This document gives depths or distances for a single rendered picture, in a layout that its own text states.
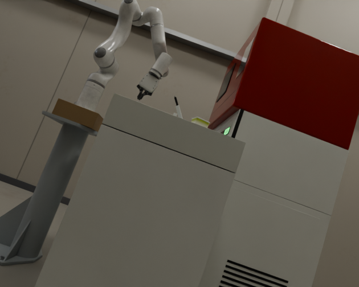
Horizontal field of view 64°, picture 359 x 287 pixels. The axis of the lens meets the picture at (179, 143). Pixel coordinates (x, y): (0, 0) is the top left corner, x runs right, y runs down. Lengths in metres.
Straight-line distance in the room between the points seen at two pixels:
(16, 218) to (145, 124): 1.07
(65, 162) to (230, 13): 3.28
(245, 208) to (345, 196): 2.78
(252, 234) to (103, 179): 0.89
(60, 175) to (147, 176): 0.72
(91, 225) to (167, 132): 0.50
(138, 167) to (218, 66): 2.96
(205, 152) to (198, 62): 2.83
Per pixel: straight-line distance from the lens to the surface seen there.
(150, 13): 2.04
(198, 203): 1.26
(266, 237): 1.74
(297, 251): 1.83
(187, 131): 1.27
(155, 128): 1.26
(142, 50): 4.07
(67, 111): 1.78
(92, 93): 1.87
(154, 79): 1.82
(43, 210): 1.85
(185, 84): 3.89
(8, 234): 2.03
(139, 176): 1.24
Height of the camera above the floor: 0.68
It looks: 8 degrees up
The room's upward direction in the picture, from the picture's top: 20 degrees clockwise
